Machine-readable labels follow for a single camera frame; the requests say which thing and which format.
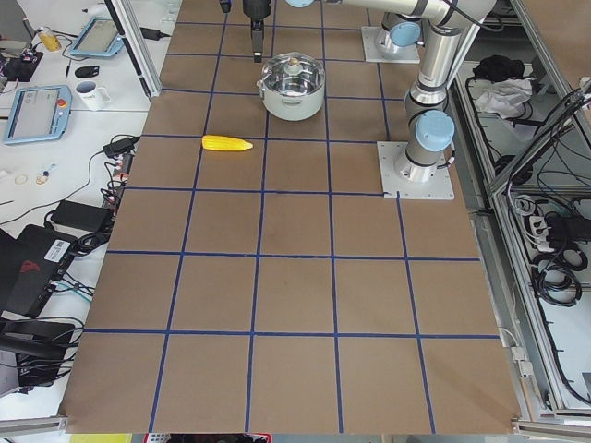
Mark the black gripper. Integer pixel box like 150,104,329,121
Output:
243,0,271,63

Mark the yellow corn cob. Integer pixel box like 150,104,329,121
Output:
201,135,253,151

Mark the white cooking pot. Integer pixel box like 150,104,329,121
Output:
257,77,325,121

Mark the black adapter far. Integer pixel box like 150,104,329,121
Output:
140,27,171,41

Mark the blue teach pendant far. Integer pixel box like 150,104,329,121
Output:
69,18,124,58

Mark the blue teach pendant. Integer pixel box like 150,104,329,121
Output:
69,18,124,58
3,85,72,145

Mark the white mug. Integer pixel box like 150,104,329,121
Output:
76,80,111,111

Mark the black computer mouse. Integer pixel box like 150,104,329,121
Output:
75,65,100,78

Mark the black power adapter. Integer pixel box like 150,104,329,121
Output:
103,137,139,158

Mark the power strip with plugs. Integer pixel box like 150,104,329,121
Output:
101,152,135,211

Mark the yellow drink bottle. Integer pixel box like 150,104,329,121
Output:
36,26,62,52

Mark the blue teach pendant near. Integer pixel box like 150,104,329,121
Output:
3,85,72,145

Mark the black cloth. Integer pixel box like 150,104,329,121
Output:
473,54,525,82

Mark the crumpled white cloth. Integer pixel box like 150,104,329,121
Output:
475,78,532,119

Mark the large black power brick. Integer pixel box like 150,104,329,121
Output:
50,200,113,233

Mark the black laptop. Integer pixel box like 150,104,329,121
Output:
1,224,77,318

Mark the white power strip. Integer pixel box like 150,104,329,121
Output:
527,215,554,253

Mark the aluminium frame post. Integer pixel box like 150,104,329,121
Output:
104,0,163,101

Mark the coiled black cable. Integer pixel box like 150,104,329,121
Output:
530,257,583,306

